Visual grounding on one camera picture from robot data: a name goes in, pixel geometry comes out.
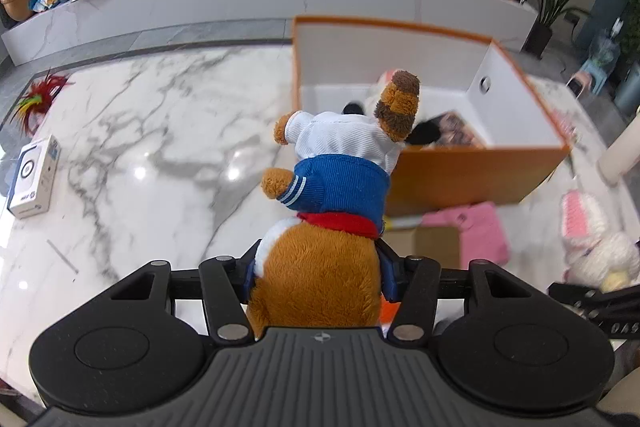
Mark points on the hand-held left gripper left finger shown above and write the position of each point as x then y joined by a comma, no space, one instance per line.
246,279

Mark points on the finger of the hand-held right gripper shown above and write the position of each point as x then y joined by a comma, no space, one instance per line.
575,296

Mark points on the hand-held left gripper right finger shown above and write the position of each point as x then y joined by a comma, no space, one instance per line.
389,274

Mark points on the white plush rabbit pink ears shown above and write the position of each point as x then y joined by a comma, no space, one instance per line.
595,247

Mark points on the gold jewelry box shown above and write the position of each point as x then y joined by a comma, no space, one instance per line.
435,247

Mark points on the plush fox toy blue jacket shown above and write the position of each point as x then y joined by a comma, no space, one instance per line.
320,267

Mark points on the orange cardboard box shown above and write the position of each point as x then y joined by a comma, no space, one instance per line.
450,177

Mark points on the orange knitted ball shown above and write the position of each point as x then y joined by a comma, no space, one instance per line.
391,309

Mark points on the pink card wallet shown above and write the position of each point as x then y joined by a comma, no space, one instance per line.
475,227

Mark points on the cream cylinder bottle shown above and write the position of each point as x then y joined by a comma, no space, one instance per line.
622,152

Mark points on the pink stool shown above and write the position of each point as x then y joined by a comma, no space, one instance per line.
586,79

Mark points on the white product box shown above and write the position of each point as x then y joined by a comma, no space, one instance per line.
35,179

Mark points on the red feather toy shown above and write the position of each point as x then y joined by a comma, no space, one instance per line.
37,99

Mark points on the potted green plant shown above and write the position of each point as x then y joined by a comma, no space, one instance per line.
545,17

